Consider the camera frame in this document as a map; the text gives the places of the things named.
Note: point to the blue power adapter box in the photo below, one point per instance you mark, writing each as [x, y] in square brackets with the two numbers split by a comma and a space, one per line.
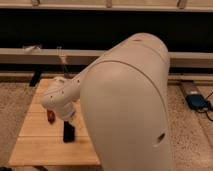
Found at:
[196, 101]

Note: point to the light wooden rail beam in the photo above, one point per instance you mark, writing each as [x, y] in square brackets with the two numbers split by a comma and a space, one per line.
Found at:
[85, 57]

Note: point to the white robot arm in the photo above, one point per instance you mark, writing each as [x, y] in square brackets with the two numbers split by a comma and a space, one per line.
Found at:
[123, 98]

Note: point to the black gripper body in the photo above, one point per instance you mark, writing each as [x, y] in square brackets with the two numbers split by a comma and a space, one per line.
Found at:
[68, 132]

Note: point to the black table leg bracket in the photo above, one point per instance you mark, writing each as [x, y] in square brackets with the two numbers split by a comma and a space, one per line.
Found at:
[36, 76]

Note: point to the small red brown object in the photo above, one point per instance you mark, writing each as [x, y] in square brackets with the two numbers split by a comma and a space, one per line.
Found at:
[51, 116]

